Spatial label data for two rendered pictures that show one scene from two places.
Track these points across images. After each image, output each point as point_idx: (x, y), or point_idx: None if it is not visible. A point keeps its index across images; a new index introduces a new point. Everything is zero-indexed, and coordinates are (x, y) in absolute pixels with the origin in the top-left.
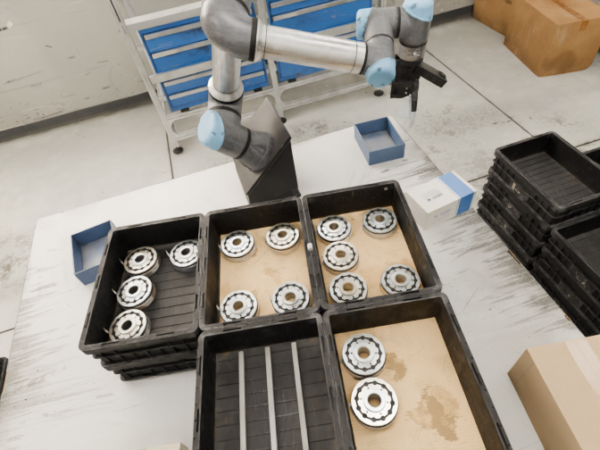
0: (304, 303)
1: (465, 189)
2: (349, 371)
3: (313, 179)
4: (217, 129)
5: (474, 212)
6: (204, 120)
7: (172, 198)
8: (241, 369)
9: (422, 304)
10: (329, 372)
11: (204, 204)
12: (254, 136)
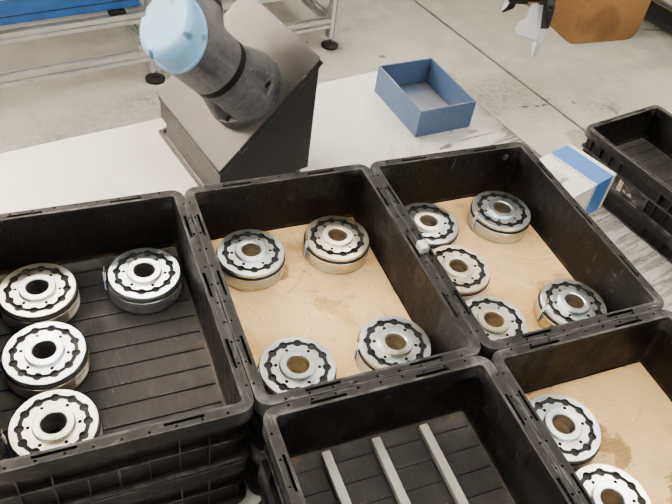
0: (426, 351)
1: (599, 172)
2: None
3: (323, 157)
4: (196, 27)
5: (607, 213)
6: (161, 11)
7: (31, 185)
8: (339, 484)
9: (638, 334)
10: (546, 453)
11: (109, 198)
12: (250, 54)
